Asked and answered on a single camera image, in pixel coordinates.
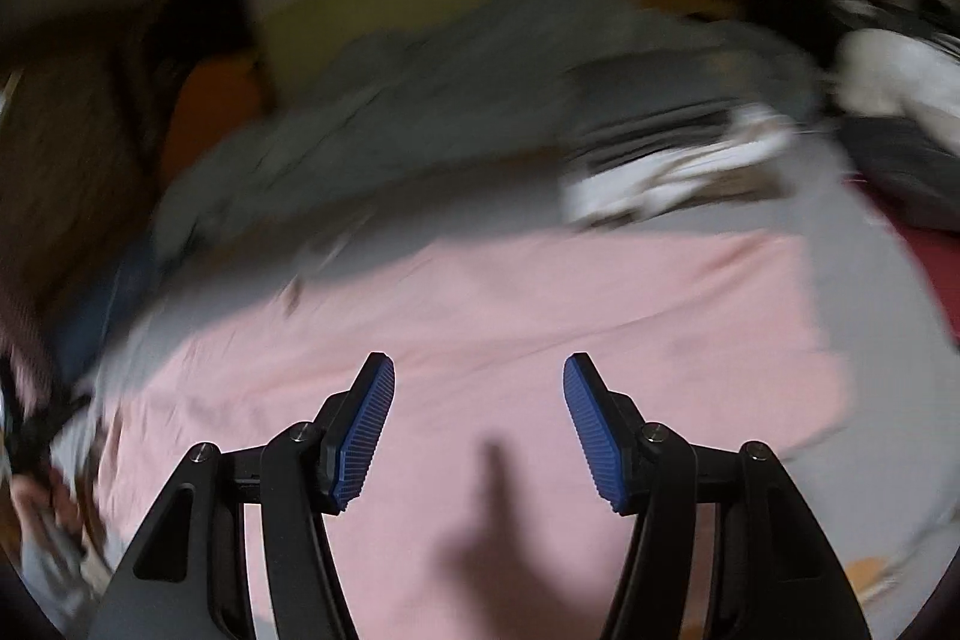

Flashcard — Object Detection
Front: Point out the grey bed sheet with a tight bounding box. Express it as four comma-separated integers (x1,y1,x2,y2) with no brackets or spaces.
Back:
21,47,960,640

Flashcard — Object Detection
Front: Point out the white folded garment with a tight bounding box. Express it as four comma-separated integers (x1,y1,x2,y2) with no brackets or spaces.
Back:
560,101,796,224

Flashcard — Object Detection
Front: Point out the black clothing pile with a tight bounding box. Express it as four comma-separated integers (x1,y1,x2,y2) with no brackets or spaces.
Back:
722,0,958,70

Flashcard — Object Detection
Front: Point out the orange plush pillow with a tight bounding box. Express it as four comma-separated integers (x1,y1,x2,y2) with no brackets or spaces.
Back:
160,53,274,187

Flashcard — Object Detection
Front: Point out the pink t-shirt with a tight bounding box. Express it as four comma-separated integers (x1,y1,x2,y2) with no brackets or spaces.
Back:
96,232,851,638

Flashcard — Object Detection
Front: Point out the white plastic bag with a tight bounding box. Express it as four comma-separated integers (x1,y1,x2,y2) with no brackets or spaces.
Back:
833,29,958,152

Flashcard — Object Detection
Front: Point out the grey-green rumpled blanket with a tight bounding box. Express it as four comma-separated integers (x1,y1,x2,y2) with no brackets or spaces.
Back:
153,0,815,262

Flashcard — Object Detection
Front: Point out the red flat book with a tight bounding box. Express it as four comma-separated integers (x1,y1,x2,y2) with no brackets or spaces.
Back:
846,175,958,346

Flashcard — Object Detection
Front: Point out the left hand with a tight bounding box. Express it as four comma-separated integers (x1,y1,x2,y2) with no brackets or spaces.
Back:
10,466,83,554

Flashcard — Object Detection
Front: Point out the dark grey cloth on red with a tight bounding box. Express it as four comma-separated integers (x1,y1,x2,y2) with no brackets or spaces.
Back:
838,117,960,234

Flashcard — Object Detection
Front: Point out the dark grey folded garment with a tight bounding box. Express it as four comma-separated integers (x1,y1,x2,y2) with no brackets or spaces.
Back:
560,50,742,169

